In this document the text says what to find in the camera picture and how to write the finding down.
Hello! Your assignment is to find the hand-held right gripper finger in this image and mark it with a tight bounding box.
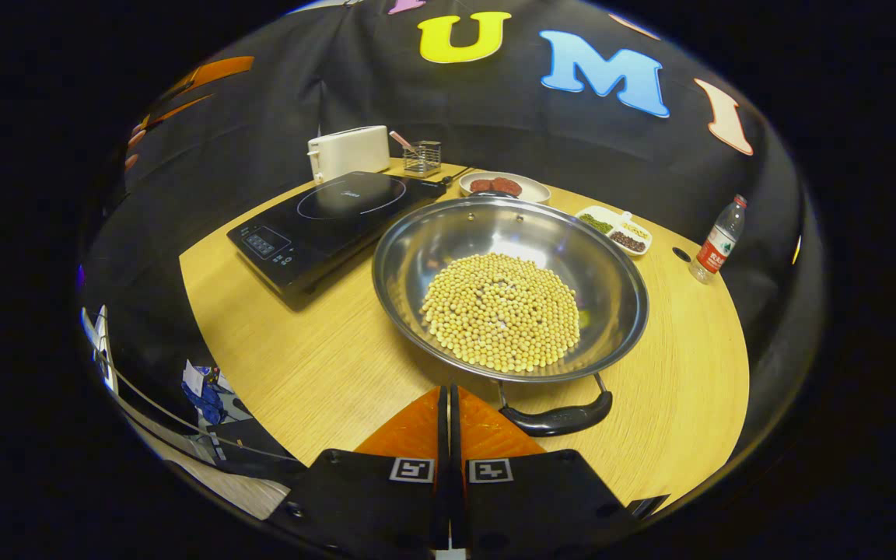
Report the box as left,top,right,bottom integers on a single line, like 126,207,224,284
265,385,449,560
450,385,670,560

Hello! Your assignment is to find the pile of soybeans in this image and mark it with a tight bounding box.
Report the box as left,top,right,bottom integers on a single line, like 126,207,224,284
419,252,581,373

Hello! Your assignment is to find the black induction cooktop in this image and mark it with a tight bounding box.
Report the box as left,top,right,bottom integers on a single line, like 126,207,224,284
226,171,447,295

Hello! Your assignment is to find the stainless steel pot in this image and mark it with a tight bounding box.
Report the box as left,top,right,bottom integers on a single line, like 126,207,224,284
372,191,649,438

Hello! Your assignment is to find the black backdrop cloth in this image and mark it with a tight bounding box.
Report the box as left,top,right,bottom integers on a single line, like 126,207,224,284
79,0,814,436

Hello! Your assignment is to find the white toaster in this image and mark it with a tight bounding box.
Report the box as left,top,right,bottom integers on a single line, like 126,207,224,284
307,125,391,184

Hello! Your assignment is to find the blue crumpled bundle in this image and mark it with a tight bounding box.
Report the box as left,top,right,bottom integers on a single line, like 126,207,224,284
181,359,235,425

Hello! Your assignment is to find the white round plate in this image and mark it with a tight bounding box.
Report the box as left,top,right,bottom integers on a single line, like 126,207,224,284
459,171,551,205

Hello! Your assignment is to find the white divided bean dish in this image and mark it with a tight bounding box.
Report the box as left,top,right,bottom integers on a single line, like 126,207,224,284
575,205,653,258

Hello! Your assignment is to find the clear plastic water bottle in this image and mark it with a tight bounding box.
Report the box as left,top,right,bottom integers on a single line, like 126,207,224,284
688,194,748,285

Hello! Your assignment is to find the wire mesh utensil holder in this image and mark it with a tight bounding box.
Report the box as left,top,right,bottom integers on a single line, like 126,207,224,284
403,140,443,177

